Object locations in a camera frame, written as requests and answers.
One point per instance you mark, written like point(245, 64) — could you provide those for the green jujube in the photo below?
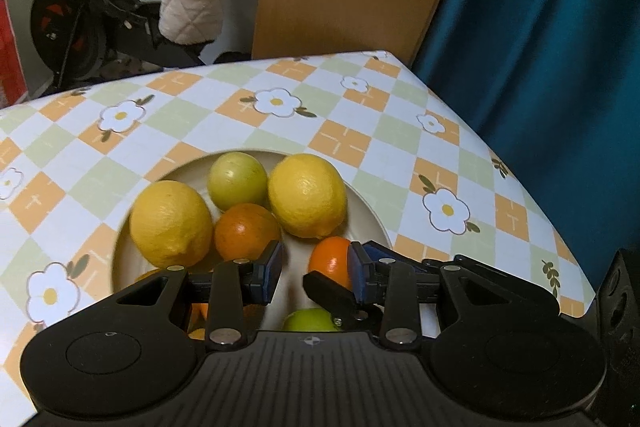
point(237, 179)
point(307, 319)

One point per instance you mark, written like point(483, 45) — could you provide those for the dark orange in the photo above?
point(245, 229)

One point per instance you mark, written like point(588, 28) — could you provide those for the checkered floral tablecloth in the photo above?
point(350, 132)

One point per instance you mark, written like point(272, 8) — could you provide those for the small yellow kumquat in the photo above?
point(197, 334)

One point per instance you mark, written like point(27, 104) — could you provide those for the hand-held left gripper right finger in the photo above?
point(357, 272)

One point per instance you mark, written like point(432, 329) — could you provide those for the teal curtain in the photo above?
point(540, 57)

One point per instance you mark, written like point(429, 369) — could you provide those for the red printed wall poster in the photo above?
point(10, 57)

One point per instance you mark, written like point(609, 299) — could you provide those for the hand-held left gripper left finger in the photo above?
point(270, 274)

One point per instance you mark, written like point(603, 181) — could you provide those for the beige round plate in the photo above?
point(367, 219)

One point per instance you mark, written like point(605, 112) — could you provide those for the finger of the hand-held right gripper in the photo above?
point(327, 294)
point(380, 251)

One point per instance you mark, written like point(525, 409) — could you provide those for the yellow lemon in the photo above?
point(170, 227)
point(307, 194)

